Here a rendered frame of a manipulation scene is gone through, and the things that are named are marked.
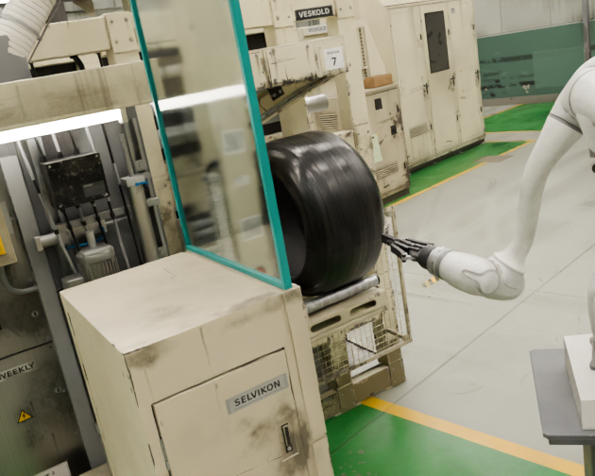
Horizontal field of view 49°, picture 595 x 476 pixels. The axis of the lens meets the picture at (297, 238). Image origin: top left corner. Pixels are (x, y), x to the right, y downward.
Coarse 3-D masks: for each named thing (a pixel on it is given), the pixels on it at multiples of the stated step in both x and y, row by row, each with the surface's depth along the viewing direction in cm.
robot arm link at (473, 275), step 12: (456, 252) 183; (444, 264) 182; (456, 264) 178; (468, 264) 176; (480, 264) 174; (492, 264) 183; (444, 276) 182; (456, 276) 177; (468, 276) 175; (480, 276) 173; (492, 276) 173; (456, 288) 181; (468, 288) 175; (480, 288) 173; (492, 288) 174
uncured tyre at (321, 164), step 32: (288, 160) 214; (320, 160) 213; (352, 160) 217; (288, 192) 262; (320, 192) 207; (352, 192) 212; (288, 224) 263; (320, 224) 208; (352, 224) 211; (384, 224) 224; (288, 256) 257; (320, 256) 212; (352, 256) 216; (320, 288) 223
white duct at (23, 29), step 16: (16, 0) 195; (32, 0) 195; (48, 0) 199; (0, 16) 195; (16, 16) 194; (32, 16) 196; (0, 32) 194; (16, 32) 194; (32, 32) 197; (16, 48) 195
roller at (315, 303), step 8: (360, 280) 235; (368, 280) 236; (376, 280) 237; (336, 288) 231; (344, 288) 231; (352, 288) 232; (360, 288) 233; (368, 288) 236; (320, 296) 227; (328, 296) 227; (336, 296) 228; (344, 296) 230; (312, 304) 224; (320, 304) 225; (328, 304) 227; (312, 312) 225
